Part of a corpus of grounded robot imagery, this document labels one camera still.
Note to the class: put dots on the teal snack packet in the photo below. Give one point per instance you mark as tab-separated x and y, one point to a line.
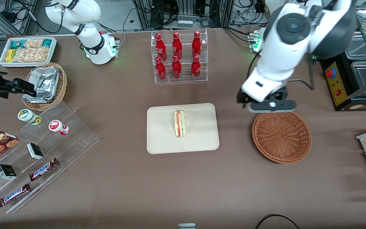
47	43
16	44

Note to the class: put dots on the brown wicker basket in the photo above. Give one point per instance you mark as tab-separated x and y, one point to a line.
281	136

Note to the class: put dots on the yellow snack packet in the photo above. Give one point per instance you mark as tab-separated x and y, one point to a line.
9	55

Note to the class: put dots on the clear acrylic bottle rack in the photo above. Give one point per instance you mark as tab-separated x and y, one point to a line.
186	81

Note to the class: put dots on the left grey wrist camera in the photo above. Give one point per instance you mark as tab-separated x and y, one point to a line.
265	107

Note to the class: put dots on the silver foil package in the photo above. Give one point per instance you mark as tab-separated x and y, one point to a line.
43	72
44	89

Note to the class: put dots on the light wicker basket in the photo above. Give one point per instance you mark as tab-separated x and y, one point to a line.
61	87

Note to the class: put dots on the red cola bottle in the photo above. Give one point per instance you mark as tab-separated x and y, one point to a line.
176	69
195	69
196	45
160	70
177	47
160	47

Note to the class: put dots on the beige plastic tray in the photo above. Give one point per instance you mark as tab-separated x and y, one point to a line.
202	128

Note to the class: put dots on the white rectangular snack bin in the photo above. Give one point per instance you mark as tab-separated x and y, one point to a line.
53	52

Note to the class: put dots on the clear acrylic stepped stand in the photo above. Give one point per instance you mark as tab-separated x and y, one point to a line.
75	140

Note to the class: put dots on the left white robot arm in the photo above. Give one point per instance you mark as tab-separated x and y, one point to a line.
284	54

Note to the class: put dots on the triangular sandwich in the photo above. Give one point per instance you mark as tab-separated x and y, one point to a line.
179	124

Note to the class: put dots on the white power strip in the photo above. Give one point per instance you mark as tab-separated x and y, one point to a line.
185	23

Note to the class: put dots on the small grey device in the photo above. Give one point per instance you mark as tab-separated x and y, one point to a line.
186	226

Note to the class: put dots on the clear bag of crackers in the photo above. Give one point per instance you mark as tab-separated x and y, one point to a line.
33	43
32	54

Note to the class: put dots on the small black box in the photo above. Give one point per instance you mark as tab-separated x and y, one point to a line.
35	150
6	171

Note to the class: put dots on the green capped yogurt bottle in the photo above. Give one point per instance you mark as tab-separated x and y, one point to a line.
27	115

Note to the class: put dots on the red capped yogurt bottle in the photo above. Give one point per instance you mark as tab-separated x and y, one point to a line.
56	126

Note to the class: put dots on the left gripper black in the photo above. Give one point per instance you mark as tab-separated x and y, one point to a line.
280	92

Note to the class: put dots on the aluminium frame rack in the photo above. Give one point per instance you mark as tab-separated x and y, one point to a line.
145	14

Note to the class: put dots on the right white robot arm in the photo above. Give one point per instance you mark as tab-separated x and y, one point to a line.
89	35

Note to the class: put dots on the black hot food display case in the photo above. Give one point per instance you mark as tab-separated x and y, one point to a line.
335	79

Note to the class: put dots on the snickers chocolate bar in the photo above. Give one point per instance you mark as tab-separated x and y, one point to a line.
43	169
13	194

